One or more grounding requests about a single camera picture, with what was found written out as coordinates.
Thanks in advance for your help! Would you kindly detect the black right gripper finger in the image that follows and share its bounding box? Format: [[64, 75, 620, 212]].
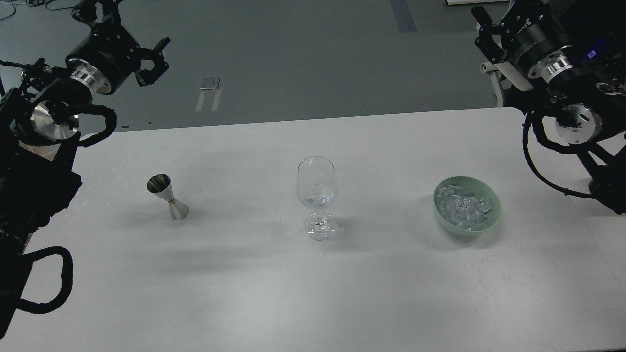
[[471, 6, 512, 64]]

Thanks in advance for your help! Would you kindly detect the person in black shirt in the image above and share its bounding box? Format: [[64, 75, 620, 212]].
[[550, 0, 625, 88]]

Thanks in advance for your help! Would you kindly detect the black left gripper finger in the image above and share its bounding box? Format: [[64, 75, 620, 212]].
[[128, 37, 171, 87], [71, 0, 122, 29]]

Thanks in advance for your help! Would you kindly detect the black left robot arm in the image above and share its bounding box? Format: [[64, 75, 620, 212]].
[[0, 0, 170, 338]]

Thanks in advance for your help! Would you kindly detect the clear wine glass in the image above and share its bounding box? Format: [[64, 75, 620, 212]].
[[296, 156, 338, 241]]

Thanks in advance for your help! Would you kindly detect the steel double jigger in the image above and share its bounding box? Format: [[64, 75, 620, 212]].
[[147, 174, 190, 220]]

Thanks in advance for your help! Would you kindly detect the pile of ice cubes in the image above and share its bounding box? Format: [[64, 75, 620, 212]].
[[434, 184, 493, 232]]

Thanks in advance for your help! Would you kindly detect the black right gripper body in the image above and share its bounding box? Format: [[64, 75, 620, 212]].
[[500, 0, 573, 80]]

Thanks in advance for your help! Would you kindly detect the green bowl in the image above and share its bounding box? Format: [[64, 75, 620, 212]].
[[431, 176, 502, 237]]

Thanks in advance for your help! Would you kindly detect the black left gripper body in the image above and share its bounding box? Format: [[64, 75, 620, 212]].
[[65, 23, 141, 95]]

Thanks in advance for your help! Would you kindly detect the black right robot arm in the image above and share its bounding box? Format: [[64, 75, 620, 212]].
[[471, 0, 626, 214]]

